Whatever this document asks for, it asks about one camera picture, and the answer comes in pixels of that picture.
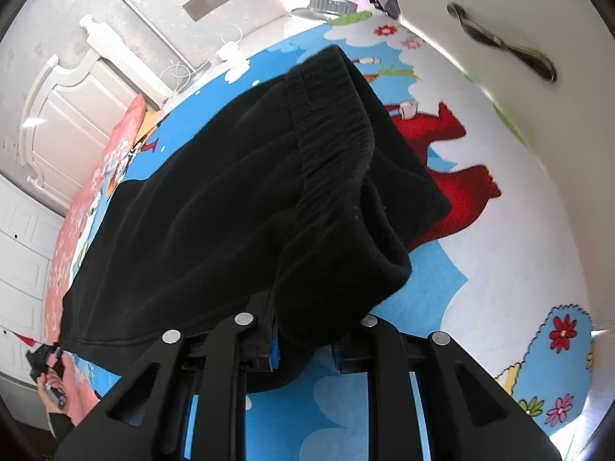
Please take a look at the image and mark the white bed headboard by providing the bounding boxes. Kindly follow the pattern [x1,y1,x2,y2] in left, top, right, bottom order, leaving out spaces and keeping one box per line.
[19,14,212,212]

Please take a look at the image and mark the dark metal cabinet handle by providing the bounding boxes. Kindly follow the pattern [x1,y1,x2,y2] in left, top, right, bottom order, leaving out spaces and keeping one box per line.
[447,2,558,83]

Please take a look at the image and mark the black pants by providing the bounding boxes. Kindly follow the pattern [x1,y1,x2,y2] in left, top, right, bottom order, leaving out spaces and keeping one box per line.
[61,45,453,392]

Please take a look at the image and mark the white rod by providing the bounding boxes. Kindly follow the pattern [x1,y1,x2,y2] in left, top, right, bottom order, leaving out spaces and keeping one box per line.
[119,0,203,78]

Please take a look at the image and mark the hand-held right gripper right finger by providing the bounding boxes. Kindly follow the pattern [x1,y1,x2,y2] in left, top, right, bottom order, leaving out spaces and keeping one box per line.
[331,314,563,461]

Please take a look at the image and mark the white cabinet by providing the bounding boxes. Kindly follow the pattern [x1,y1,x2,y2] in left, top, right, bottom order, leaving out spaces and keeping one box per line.
[384,0,615,337]

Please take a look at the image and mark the blue cartoon printed blanket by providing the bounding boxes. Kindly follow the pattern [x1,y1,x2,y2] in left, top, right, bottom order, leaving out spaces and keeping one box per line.
[72,10,599,461]

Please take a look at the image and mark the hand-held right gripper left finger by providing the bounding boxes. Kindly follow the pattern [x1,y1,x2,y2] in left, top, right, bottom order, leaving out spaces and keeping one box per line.
[54,293,282,461]

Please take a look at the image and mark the person's left hand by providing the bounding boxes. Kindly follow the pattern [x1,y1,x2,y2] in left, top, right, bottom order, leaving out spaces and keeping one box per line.
[38,375,74,426]

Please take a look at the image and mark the white panelled door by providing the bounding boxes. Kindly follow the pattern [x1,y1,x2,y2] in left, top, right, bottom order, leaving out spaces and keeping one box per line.
[0,173,65,390]

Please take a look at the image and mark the pink printed quilt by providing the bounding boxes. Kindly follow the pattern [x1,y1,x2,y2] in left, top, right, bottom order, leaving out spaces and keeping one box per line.
[42,93,161,423]

